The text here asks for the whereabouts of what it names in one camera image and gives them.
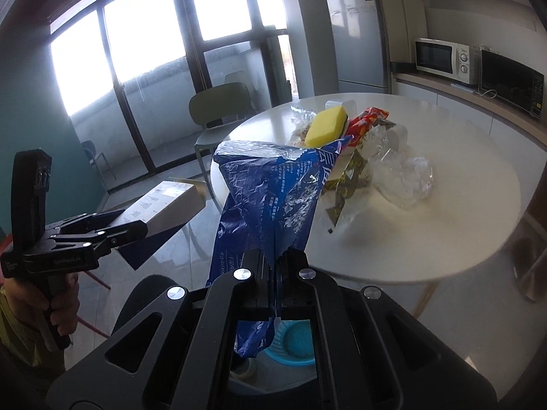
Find white carton box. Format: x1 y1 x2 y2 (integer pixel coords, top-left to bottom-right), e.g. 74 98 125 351
109 179 208 271

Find blue plastic snack bag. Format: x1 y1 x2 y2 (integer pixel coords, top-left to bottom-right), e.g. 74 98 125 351
184 139 347 371

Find yellow clear wrapper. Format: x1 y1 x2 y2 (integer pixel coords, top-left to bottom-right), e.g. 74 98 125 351
320 148 372 234

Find clear plastic bag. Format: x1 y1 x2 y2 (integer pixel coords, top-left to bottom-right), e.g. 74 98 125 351
369 148 434 210

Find clear plastic cup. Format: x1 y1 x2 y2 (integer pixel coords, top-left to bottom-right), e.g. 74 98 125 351
366 124 408 158

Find red snack wrapper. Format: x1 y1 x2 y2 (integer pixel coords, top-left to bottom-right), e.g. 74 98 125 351
345 107 389 147

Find blue plastic trash basket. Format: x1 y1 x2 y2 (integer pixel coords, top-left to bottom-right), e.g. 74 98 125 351
265 320 315 367

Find kitchen counter cabinets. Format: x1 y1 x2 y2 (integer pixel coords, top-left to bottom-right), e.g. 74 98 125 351
392 73 546 203

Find person's left hand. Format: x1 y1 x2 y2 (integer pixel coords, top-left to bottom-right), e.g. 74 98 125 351
4 273 80 336

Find green chair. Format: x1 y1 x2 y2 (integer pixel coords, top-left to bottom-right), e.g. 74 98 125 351
188 82 256 193

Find yellow sponge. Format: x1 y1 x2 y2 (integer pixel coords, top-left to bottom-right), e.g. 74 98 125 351
304 107 348 148

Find clear bag with food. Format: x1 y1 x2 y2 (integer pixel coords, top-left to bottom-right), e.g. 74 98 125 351
288 106 317 146

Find round white table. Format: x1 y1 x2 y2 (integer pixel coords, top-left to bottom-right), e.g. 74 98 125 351
209 92 523 317

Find metal bar stool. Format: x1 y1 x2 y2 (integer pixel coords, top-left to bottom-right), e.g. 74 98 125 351
510 212 546 303

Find white microwave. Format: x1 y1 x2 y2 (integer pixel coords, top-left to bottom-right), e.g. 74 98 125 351
414 38 480 85

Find silver refrigerator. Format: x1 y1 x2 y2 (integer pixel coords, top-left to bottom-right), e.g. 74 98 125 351
326 0 388 94

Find black microwave oven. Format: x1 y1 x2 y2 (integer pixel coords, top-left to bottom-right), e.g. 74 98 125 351
479 49 544 120

